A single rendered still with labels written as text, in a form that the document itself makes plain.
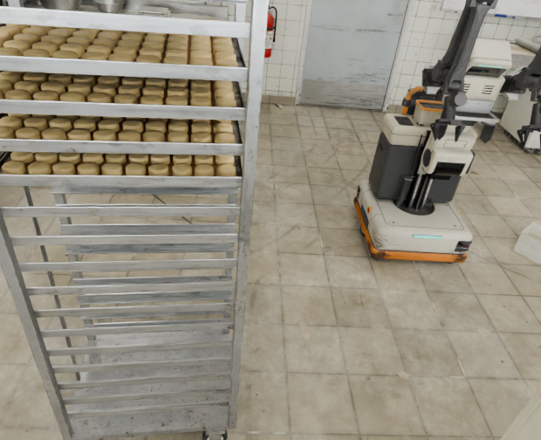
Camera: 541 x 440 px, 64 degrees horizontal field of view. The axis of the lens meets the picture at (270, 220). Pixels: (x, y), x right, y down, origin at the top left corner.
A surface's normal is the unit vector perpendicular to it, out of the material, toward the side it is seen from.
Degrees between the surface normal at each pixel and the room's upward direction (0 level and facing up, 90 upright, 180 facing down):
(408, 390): 0
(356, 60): 90
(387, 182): 90
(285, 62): 90
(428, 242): 90
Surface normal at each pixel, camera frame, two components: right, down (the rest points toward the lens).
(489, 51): 0.08, -0.21
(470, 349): 0.09, -0.81
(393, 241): 0.03, 0.58
